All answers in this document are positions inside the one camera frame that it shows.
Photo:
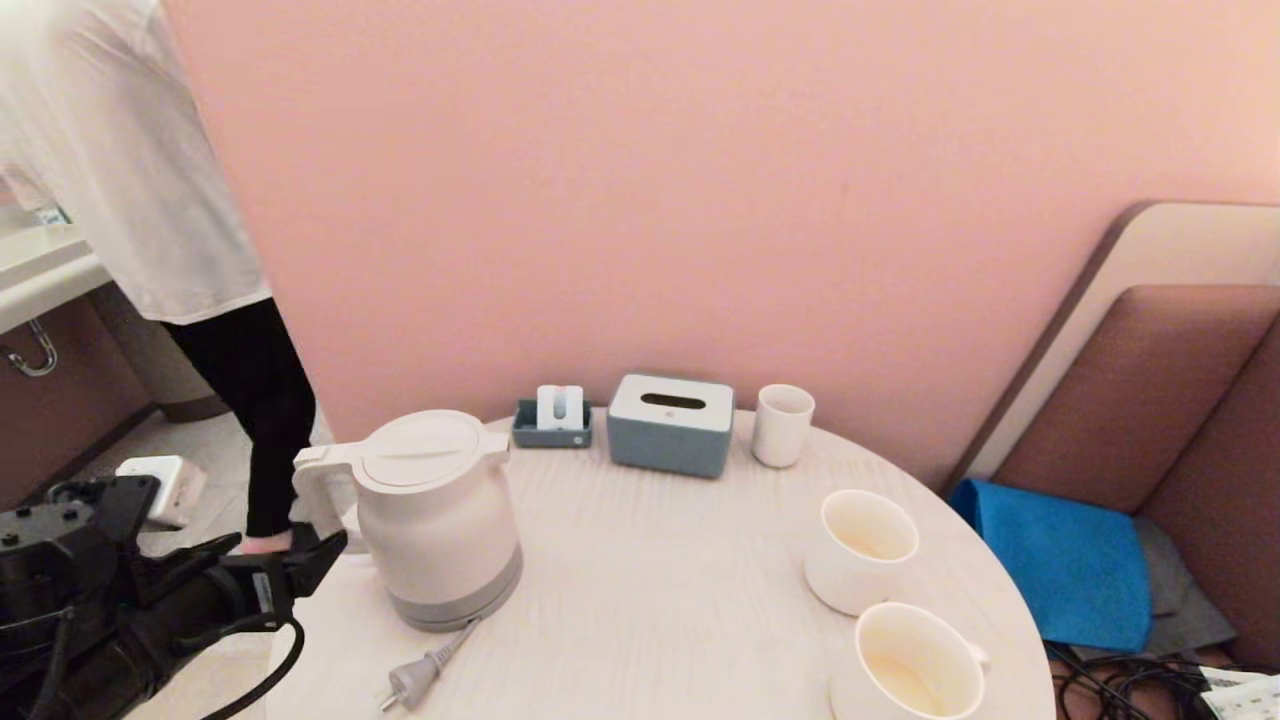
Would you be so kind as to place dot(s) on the beige sink pedestal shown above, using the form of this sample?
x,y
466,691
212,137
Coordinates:
x,y
150,360

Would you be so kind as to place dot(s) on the chrome drain pipe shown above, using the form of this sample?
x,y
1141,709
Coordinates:
x,y
46,352

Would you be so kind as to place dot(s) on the person in white shirt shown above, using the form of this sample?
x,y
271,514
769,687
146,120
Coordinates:
x,y
150,200

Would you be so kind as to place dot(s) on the white sachet packets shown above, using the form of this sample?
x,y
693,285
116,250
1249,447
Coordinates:
x,y
560,408

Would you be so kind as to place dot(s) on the blue cloth bag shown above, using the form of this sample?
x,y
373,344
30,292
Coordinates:
x,y
1060,570

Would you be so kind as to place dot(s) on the grey cloth bag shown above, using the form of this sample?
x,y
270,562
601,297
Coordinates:
x,y
1180,600

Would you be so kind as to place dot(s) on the grey-blue tissue box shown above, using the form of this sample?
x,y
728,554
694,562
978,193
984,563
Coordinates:
x,y
668,440

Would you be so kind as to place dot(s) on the white sink counter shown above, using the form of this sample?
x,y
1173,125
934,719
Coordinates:
x,y
40,280

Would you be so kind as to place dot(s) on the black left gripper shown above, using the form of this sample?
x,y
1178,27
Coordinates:
x,y
180,625

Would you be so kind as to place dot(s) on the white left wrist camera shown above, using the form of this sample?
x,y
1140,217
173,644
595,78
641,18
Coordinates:
x,y
170,485

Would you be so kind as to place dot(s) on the beige wall panel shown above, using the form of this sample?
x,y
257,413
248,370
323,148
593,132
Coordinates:
x,y
1180,240

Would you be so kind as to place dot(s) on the small grey-blue tray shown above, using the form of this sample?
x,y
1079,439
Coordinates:
x,y
550,438

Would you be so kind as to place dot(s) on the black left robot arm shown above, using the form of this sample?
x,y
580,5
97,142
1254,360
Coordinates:
x,y
60,600

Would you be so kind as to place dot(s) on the white electric kettle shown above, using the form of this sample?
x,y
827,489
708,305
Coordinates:
x,y
440,520

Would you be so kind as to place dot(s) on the printed paper sheets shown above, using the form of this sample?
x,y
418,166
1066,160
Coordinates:
x,y
1245,698

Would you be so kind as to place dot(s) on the brown upholstered sofa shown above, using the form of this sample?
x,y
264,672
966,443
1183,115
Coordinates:
x,y
1130,400

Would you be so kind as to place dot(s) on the white ribbed mug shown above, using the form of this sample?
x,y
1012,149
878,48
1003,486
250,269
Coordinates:
x,y
850,585
900,675

